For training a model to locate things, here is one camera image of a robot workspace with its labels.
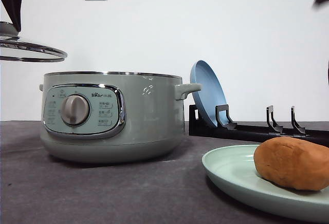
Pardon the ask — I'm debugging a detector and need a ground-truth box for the glass steamer lid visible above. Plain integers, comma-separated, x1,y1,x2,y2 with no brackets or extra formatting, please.
0,39,68,62

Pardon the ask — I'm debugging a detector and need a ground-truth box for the brown potato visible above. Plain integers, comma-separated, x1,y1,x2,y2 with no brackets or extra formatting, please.
253,136,329,191

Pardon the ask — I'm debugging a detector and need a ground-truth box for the green plate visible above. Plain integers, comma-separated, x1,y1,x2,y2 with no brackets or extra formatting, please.
202,145,329,222

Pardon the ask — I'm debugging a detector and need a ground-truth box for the green electric steamer pot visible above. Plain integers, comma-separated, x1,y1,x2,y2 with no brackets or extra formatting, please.
39,71,202,164

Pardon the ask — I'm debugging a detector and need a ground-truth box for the blue plate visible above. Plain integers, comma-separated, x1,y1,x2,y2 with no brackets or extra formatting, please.
190,60,229,127

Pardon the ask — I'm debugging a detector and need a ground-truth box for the black plate rack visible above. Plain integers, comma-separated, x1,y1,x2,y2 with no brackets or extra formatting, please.
189,104,329,144

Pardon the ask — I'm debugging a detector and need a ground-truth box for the grey table mat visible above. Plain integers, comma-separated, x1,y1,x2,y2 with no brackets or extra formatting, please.
0,121,329,224

